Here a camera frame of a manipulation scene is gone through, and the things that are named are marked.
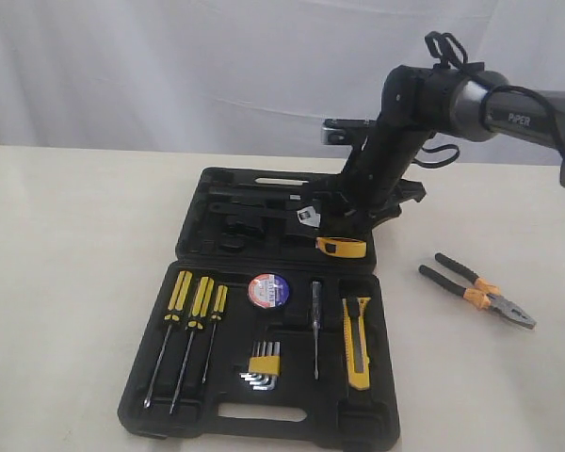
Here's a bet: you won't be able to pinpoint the yellow black utility knife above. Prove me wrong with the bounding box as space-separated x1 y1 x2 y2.
342 297 370 391

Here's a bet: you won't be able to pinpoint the silver adjustable wrench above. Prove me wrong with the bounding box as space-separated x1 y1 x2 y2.
206 202 321 241

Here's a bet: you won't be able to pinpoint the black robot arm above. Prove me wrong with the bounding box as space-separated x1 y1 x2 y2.
306 66 565 237

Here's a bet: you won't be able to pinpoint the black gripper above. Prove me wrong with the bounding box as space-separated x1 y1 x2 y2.
300 178 428 232

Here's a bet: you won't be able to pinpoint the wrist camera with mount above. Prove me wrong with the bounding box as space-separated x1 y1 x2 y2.
321 118 376 146

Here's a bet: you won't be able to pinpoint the large yellow black screwdriver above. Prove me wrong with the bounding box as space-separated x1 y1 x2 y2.
143 270 193 409

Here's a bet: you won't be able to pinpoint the hex key set yellow holder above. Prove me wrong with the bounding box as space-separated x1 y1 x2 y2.
239 341 281 392

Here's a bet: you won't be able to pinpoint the small yellow black screwdriver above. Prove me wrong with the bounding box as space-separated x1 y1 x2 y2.
201 284 229 385

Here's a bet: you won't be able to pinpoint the black yellow combination pliers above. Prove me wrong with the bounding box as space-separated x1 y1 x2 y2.
418 252 537 330

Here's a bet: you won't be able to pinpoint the clear handle tester screwdriver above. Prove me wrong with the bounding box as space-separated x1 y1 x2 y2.
311 280 322 379

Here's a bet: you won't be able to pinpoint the yellow tape measure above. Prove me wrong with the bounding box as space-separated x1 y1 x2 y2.
315 236 367 259

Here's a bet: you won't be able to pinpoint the black plastic tool case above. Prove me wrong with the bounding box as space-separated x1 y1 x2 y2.
118 167 400 451

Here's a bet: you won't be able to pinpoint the black electrical tape roll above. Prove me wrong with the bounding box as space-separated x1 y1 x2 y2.
248 273 291 310

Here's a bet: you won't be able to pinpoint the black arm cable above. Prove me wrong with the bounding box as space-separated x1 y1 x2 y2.
409 30 565 189

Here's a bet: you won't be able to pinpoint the claw hammer black handle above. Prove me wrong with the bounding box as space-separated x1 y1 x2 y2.
198 185 306 201

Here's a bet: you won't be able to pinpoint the middle yellow black screwdriver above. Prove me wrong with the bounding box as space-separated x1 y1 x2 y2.
169 276 215 415

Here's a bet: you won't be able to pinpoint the white backdrop cloth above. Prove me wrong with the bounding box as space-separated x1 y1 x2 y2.
0 1 565 157

